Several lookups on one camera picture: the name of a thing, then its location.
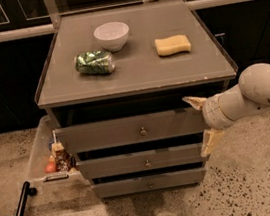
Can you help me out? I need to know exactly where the crushed green soda can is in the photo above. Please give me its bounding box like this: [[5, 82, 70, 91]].
[[74, 50, 116, 75]]

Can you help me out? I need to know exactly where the grey middle drawer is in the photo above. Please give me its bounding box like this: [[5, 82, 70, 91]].
[[78, 143, 206, 179]]

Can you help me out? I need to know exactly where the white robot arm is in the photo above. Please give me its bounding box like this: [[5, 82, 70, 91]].
[[182, 63, 270, 158]]

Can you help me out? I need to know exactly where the grey drawer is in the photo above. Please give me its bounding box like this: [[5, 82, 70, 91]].
[[55, 108, 207, 154], [78, 143, 206, 179], [93, 168, 206, 199]]

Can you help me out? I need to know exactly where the clear plastic storage bin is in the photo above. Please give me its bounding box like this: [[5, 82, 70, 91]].
[[25, 116, 90, 204]]

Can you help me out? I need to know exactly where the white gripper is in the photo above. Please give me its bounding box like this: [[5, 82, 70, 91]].
[[182, 93, 234, 157]]

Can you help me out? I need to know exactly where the red round fruit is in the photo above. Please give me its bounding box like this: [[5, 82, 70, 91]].
[[45, 162, 57, 174]]

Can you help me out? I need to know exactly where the white ceramic bowl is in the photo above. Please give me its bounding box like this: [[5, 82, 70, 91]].
[[93, 21, 129, 52]]

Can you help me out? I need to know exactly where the grey top drawer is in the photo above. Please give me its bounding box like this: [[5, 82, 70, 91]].
[[55, 108, 207, 154]]

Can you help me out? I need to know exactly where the grey drawer cabinet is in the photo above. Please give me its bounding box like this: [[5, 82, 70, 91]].
[[22, 0, 255, 208]]

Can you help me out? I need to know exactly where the brown snack package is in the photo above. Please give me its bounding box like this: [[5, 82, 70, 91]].
[[51, 143, 72, 172]]

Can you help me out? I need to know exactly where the grey bottom drawer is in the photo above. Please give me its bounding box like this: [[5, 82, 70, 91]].
[[93, 168, 206, 199]]

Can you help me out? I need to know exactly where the yellow sponge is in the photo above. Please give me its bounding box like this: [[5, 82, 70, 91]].
[[154, 34, 192, 56]]

